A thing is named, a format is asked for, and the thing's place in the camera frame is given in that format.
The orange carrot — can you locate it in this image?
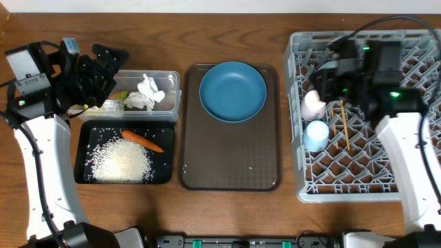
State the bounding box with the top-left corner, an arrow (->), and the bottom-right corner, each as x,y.
122,130 -> 164,153

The pink plastic cup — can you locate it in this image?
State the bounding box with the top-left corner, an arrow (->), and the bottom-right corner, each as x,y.
300,90 -> 327,122

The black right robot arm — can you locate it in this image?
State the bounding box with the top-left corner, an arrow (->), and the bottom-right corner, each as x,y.
309,37 -> 440,247

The clear plastic waste bin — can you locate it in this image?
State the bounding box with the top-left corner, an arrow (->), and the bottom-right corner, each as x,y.
68,70 -> 181,122

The black rectangular tray bin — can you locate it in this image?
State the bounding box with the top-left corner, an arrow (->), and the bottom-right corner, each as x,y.
74,121 -> 174,184

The grey plastic dishwasher rack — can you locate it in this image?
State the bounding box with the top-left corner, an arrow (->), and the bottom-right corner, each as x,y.
283,30 -> 440,203

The light blue plastic cup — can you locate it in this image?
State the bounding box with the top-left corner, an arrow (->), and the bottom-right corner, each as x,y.
302,120 -> 329,152

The dark blue plate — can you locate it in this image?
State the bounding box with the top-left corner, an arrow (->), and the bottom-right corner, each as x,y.
199,61 -> 267,123

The white paper napkin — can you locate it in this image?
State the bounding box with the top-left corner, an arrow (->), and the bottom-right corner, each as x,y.
123,92 -> 154,111

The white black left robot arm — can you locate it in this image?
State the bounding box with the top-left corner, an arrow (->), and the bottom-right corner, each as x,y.
1,38 -> 144,247

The dark brown serving tray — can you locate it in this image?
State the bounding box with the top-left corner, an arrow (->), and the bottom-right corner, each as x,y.
178,64 -> 282,192

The spilled white rice pile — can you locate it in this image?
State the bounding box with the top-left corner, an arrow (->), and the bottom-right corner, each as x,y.
85,138 -> 152,183

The yellow green snack wrapper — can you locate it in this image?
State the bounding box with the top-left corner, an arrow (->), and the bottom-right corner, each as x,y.
83,91 -> 127,112

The wooden chopstick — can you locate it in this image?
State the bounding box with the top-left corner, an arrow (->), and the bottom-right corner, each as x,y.
331,107 -> 339,150
340,100 -> 351,151

